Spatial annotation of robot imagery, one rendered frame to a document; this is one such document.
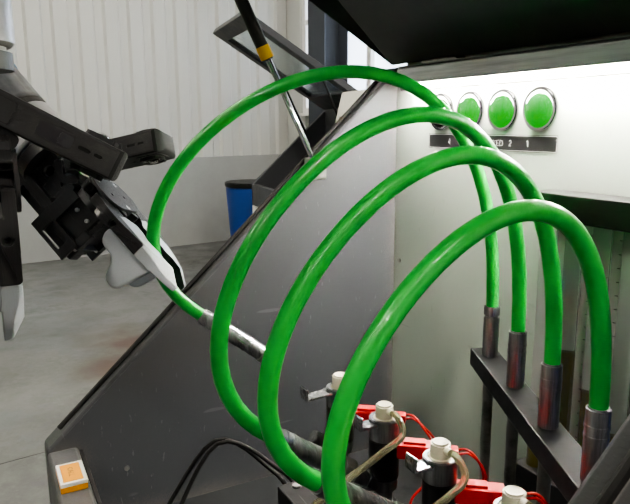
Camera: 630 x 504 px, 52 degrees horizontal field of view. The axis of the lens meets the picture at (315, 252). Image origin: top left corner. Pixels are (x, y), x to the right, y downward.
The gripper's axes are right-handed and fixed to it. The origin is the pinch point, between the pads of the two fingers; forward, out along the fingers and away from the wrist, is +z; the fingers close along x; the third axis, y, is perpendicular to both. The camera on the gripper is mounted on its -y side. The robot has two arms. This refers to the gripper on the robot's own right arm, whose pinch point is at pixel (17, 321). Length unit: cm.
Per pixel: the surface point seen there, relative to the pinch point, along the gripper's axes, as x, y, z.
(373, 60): -517, -368, -77
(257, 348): -9.5, -23.9, 9.4
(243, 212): -568, -243, 74
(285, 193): 8.5, -19.1, -9.6
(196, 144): -11.8, -18.7, -12.9
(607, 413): 24.8, -36.8, 5.8
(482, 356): -0.2, -48.0, 11.6
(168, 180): -13.0, -15.9, -9.2
